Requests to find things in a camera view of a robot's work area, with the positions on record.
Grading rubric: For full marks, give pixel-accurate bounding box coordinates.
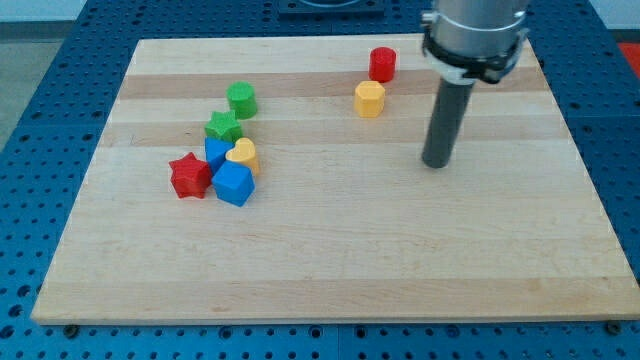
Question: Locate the wooden board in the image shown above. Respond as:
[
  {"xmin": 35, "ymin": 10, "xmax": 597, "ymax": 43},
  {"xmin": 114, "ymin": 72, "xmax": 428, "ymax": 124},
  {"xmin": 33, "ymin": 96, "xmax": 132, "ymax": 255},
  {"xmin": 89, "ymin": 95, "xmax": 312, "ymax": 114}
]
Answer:
[{"xmin": 31, "ymin": 34, "xmax": 639, "ymax": 325}]

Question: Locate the yellow heart block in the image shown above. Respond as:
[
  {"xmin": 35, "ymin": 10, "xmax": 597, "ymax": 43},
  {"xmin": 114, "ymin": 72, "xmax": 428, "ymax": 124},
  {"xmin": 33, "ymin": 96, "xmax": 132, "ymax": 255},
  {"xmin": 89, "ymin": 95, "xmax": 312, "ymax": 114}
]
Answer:
[{"xmin": 225, "ymin": 137, "xmax": 260, "ymax": 176}]

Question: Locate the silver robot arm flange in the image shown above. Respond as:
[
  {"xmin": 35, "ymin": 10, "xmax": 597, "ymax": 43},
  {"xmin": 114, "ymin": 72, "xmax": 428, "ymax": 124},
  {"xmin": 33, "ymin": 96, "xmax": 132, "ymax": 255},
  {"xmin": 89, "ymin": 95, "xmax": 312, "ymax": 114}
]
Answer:
[{"xmin": 421, "ymin": 0, "xmax": 529, "ymax": 85}]

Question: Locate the red star block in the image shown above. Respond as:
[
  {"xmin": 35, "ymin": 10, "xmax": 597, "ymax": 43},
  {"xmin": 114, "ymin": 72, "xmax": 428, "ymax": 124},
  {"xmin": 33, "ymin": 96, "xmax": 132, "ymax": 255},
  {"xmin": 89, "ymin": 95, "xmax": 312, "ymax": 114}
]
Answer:
[{"xmin": 169, "ymin": 152, "xmax": 212, "ymax": 199}]

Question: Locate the red cylinder block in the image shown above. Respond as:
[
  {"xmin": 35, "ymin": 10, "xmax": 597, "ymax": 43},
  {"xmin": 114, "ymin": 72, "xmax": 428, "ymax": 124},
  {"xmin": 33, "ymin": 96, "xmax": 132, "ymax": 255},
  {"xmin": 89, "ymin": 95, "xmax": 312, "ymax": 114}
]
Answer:
[{"xmin": 368, "ymin": 47, "xmax": 397, "ymax": 83}]

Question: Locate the blue cube block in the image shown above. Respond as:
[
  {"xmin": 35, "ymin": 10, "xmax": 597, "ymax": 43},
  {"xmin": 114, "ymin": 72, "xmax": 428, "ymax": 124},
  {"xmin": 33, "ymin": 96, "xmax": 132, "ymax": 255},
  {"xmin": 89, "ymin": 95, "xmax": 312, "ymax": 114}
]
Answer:
[{"xmin": 212, "ymin": 161, "xmax": 255, "ymax": 207}]

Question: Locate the green star block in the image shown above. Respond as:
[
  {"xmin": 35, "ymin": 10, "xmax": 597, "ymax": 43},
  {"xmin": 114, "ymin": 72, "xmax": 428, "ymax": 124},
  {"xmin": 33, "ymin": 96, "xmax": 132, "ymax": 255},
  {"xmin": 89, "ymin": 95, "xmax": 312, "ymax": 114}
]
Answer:
[{"xmin": 204, "ymin": 110, "xmax": 243, "ymax": 143}]

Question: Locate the green cylinder block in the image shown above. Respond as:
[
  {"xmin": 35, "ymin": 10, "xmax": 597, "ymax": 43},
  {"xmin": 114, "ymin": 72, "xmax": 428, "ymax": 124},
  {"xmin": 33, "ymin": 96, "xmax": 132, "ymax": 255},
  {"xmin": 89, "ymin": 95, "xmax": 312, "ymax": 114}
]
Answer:
[{"xmin": 226, "ymin": 81, "xmax": 258, "ymax": 119}]

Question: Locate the blue triangle block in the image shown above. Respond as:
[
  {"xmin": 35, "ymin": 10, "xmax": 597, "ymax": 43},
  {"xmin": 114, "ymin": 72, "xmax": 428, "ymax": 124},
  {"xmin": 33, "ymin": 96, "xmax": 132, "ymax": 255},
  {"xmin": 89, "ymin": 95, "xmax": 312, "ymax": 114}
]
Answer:
[{"xmin": 204, "ymin": 137, "xmax": 234, "ymax": 175}]

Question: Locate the yellow hexagon block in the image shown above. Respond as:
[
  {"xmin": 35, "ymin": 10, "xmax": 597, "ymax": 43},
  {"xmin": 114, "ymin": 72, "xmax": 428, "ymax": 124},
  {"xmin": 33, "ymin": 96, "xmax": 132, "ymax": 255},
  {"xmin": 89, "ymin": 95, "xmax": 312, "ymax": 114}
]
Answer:
[{"xmin": 354, "ymin": 81, "xmax": 386, "ymax": 118}]

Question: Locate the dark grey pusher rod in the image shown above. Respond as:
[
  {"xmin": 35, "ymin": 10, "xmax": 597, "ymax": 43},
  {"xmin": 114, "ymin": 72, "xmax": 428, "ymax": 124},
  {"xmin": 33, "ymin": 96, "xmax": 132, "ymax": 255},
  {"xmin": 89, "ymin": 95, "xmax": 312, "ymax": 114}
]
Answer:
[{"xmin": 422, "ymin": 79, "xmax": 473, "ymax": 169}]

